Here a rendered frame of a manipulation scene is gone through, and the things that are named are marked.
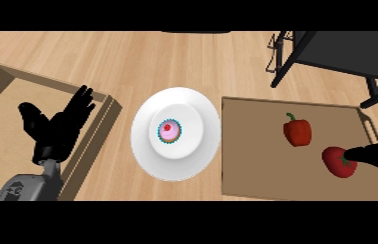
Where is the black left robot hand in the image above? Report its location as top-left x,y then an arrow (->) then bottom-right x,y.
18,84 -> 97,165

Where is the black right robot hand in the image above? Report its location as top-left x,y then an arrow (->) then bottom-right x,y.
343,143 -> 378,163

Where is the brown cardboard tray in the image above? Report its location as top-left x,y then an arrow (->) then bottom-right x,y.
220,96 -> 378,202

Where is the red bell pepper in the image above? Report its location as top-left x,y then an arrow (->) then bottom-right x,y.
282,112 -> 313,148

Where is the red tomato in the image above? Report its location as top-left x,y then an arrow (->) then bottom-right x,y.
320,146 -> 359,179

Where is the pink frosted cupcake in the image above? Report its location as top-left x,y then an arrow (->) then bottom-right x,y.
156,118 -> 185,145

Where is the white round plate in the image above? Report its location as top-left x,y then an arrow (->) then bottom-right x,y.
130,86 -> 221,182

